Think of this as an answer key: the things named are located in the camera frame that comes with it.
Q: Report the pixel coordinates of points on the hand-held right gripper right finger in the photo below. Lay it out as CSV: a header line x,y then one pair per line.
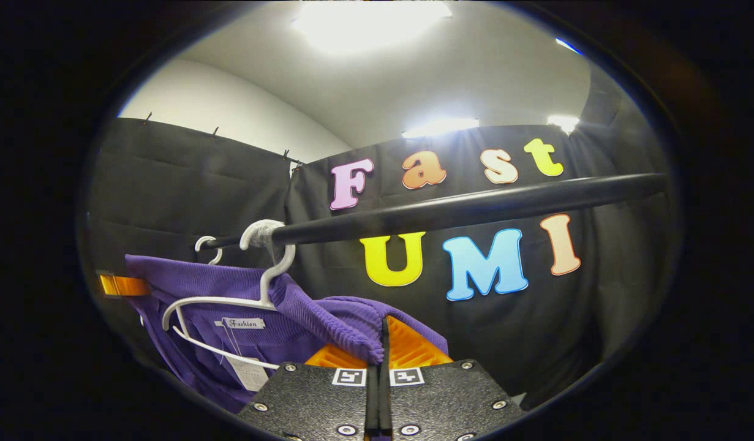
x,y
450,398

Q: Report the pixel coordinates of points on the black metal clothes rack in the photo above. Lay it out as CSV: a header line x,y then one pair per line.
x,y
475,205

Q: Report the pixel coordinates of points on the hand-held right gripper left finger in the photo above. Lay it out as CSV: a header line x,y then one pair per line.
x,y
315,404

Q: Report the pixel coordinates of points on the large ceiling light panel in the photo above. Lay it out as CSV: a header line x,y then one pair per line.
x,y
370,24

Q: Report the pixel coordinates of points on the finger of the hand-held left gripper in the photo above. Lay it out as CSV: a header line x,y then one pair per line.
x,y
122,285

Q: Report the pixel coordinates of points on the white garment hang tag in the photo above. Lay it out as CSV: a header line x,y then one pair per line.
x,y
248,373

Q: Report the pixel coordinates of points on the purple knit jacket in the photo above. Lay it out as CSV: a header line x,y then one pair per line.
x,y
327,318

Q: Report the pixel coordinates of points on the white plastic clothes hanger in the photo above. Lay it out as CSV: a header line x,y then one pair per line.
x,y
263,294
206,237

